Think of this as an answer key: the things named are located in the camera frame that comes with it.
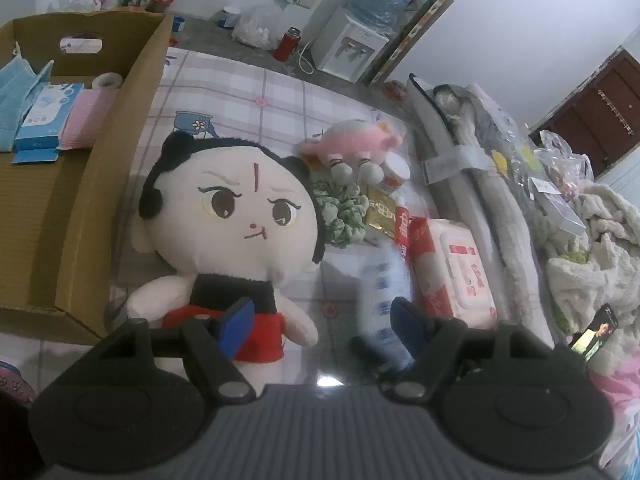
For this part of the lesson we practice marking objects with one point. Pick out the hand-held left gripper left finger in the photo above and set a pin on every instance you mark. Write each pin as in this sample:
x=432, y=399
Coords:
x=235, y=327

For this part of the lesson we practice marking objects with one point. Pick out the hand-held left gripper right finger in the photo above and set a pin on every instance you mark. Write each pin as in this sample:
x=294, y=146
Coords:
x=407, y=320

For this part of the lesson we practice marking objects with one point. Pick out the blue and white tissue packet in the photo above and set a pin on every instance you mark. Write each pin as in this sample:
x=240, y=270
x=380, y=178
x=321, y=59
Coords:
x=382, y=280

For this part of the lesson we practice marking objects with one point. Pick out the red toothpaste tube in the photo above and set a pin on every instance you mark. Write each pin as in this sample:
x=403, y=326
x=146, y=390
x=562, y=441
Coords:
x=402, y=230

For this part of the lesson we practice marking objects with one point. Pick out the brown cardboard box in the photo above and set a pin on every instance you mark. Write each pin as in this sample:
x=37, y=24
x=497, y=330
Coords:
x=75, y=220

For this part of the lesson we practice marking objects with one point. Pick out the pink ribbed cloth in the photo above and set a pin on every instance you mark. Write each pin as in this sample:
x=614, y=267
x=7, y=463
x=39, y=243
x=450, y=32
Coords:
x=90, y=120

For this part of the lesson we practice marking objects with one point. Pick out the blue and white mask box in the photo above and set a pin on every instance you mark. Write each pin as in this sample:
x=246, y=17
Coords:
x=47, y=115

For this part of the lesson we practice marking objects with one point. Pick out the light blue towel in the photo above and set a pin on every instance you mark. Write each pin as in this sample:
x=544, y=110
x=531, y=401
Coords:
x=17, y=105

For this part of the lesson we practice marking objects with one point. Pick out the red wet wipes pack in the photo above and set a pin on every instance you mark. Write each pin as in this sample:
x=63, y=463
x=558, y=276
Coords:
x=450, y=270

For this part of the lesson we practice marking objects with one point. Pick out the black-haired plush doll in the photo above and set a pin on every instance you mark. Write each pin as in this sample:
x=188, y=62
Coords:
x=220, y=225

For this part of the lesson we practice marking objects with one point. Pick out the gold foil packet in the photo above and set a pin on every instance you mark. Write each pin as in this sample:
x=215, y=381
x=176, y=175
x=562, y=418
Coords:
x=381, y=212

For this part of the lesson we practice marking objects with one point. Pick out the green scrunchie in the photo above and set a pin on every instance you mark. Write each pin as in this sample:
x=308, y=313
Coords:
x=342, y=215

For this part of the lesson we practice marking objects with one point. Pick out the white knit rolled blanket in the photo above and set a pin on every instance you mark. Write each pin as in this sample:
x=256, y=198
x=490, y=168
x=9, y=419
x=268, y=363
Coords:
x=505, y=240

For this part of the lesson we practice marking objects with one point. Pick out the white jar with red label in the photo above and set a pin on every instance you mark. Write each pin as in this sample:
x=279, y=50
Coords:
x=397, y=170

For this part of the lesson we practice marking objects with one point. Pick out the smartphone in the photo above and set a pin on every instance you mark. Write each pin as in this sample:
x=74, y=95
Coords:
x=595, y=332

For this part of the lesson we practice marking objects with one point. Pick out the pink plush pig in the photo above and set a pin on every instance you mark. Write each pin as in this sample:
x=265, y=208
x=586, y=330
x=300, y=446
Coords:
x=350, y=140

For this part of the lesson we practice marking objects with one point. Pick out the small grey box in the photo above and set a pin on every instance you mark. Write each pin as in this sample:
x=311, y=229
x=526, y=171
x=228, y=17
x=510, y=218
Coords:
x=560, y=207

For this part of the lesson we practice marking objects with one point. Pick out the cream fleece blanket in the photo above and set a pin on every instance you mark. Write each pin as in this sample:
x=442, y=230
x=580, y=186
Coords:
x=600, y=260

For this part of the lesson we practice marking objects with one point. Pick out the grey plastic packaging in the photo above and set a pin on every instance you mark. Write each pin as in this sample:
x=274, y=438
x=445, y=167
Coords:
x=505, y=135

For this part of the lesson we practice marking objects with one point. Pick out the clear plastic bag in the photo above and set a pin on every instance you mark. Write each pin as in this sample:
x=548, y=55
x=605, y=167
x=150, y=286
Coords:
x=567, y=160

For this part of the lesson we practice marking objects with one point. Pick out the plaid printed bed sheet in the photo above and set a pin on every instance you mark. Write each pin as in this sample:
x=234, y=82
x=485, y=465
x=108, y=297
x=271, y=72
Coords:
x=235, y=95

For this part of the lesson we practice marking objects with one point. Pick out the white tape roll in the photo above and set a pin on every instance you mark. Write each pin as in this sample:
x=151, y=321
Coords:
x=107, y=81

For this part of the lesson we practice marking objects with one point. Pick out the brown wooden door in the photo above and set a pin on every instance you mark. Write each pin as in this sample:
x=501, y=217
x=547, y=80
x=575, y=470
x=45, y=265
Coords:
x=590, y=110

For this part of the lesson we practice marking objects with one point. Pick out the printed folded board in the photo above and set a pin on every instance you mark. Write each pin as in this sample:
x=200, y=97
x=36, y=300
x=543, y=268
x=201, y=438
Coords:
x=415, y=35

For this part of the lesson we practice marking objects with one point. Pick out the red thermos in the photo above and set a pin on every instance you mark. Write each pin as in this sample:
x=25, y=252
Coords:
x=285, y=46

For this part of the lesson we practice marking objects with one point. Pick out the white door hook rack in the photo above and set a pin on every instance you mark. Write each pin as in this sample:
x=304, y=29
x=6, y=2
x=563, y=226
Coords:
x=620, y=110

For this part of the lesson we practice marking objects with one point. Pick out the white and blue cup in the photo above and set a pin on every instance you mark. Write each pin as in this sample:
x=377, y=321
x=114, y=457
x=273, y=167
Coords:
x=230, y=17

